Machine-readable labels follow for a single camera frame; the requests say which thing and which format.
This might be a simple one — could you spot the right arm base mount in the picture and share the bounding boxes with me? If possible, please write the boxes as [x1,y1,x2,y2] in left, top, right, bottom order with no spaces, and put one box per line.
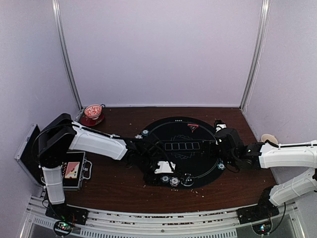
[236,205,279,224]

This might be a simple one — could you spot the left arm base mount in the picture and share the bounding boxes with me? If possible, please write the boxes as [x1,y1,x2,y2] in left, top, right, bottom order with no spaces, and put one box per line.
[45,204,89,225]

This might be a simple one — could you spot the aluminium poker case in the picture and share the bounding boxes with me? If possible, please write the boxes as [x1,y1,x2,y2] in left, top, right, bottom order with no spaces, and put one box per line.
[14,124,92,191]

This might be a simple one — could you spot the round black poker mat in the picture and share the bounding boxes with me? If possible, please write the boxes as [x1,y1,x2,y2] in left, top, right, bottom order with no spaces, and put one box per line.
[139,117,226,189]

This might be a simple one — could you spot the left aluminium frame post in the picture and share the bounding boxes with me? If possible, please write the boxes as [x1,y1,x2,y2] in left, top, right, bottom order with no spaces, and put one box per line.
[52,0,83,110]

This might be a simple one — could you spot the red black all-in triangle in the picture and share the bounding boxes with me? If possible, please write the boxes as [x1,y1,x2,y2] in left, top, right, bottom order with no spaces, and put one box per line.
[187,123,199,133]

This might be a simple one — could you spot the white green paper cup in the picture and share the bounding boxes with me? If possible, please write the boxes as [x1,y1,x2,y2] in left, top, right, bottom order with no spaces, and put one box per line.
[261,133,278,144]

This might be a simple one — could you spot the dark red saucer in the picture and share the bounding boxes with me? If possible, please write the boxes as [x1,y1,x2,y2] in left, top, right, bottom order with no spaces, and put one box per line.
[80,113,105,127]

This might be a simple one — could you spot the red card box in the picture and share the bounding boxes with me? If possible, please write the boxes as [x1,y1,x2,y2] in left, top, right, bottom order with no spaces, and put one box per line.
[63,162,80,179]

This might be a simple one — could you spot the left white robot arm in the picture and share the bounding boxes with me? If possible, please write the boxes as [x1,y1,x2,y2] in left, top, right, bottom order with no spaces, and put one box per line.
[33,113,175,220]

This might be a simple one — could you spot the aluminium front rail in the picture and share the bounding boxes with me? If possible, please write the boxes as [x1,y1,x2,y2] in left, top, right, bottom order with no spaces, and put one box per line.
[16,203,309,238]

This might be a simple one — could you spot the green white chips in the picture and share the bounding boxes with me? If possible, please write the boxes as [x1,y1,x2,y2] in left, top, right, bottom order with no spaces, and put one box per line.
[217,163,225,170]
[161,176,169,183]
[141,129,149,136]

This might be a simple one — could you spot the right aluminium frame post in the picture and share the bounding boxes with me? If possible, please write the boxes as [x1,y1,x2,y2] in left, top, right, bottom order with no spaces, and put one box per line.
[239,0,271,112]

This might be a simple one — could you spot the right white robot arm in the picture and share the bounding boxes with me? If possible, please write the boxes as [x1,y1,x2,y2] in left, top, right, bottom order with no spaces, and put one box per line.
[214,127,317,219]

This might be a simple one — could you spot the aluminium frame post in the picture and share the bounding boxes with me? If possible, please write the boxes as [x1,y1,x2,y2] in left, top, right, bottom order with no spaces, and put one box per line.
[239,0,271,112]
[52,0,83,110]

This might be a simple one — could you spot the red white patterned bowl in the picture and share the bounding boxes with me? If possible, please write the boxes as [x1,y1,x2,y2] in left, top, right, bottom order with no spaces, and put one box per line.
[84,104,103,119]

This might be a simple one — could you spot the blue white chips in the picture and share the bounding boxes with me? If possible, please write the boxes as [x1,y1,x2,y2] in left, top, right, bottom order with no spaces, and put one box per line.
[169,177,180,187]
[135,134,143,139]

